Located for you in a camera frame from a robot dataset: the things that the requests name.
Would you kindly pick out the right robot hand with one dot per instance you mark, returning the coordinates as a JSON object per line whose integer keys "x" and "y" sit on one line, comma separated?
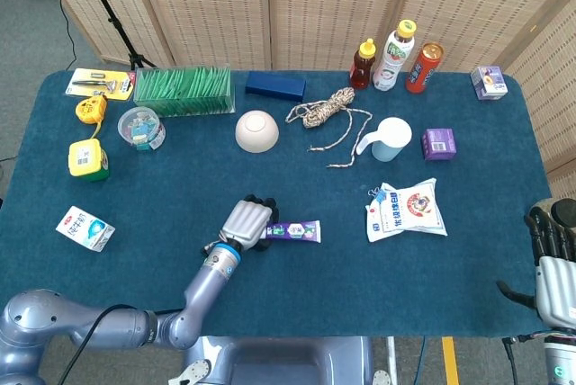
{"x": 555, "y": 286}

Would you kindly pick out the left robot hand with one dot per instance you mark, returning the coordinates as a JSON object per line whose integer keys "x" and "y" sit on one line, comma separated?
{"x": 245, "y": 223}

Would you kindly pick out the purple toothpaste tube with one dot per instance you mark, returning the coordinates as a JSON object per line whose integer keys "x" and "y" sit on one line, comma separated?
{"x": 297, "y": 231}

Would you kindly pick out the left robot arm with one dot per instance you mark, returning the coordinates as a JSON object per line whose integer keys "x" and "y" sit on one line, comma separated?
{"x": 207, "y": 286}

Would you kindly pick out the amber honey bottle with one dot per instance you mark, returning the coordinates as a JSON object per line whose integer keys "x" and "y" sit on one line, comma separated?
{"x": 361, "y": 70}

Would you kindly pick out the white drink bottle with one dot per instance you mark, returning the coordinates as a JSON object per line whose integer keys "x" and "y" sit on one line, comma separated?
{"x": 391, "y": 61}

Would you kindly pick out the glass jar black lid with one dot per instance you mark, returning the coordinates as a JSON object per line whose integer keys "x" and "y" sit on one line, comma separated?
{"x": 564, "y": 212}

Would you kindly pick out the beige upturned bowl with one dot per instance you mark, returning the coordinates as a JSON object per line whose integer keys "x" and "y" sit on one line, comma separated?
{"x": 256, "y": 131}

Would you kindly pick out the blue table cloth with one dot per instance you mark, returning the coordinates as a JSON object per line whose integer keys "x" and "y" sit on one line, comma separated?
{"x": 315, "y": 295}

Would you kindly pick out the blue binder clip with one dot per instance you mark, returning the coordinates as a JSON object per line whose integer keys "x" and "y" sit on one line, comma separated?
{"x": 381, "y": 196}

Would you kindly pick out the clear round jar of clips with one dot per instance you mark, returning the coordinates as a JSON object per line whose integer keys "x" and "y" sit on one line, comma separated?
{"x": 141, "y": 131}

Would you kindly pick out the dark blue rectangular box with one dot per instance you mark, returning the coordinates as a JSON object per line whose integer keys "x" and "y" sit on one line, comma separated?
{"x": 274, "y": 86}

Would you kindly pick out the grey blue robot torso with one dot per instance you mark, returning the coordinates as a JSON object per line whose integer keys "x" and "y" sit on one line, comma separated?
{"x": 279, "y": 360}

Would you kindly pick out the clear box green sachets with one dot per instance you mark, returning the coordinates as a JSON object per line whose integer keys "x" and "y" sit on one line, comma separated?
{"x": 184, "y": 90}

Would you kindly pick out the white blue milk carton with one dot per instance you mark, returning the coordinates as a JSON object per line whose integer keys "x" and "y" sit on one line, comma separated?
{"x": 85, "y": 228}

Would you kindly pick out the white sugar bag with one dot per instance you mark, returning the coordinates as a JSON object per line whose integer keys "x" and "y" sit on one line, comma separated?
{"x": 409, "y": 212}

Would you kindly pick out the green container yellow lid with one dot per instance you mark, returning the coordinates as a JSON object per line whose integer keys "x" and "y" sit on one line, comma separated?
{"x": 85, "y": 160}

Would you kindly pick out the white table leg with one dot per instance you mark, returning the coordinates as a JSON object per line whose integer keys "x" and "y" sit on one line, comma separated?
{"x": 392, "y": 360}

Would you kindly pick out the small purple box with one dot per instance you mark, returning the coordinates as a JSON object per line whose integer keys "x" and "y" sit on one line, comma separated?
{"x": 438, "y": 144}

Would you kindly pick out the yellow tape measure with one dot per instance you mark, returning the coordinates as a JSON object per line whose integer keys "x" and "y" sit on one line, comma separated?
{"x": 90, "y": 110}

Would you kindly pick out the razor blister pack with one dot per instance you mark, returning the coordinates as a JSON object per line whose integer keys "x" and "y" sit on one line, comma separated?
{"x": 96, "y": 83}

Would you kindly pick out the purple white small carton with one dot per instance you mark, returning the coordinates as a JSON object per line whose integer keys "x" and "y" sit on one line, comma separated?
{"x": 489, "y": 83}

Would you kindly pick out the bamboo folding screen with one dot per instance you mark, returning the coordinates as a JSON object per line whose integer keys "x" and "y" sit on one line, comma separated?
{"x": 315, "y": 7}

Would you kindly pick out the orange red can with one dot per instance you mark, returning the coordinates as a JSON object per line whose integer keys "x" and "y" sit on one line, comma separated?
{"x": 423, "y": 70}

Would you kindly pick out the black tripod stand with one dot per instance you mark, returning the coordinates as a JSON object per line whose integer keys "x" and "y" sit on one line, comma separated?
{"x": 110, "y": 16}

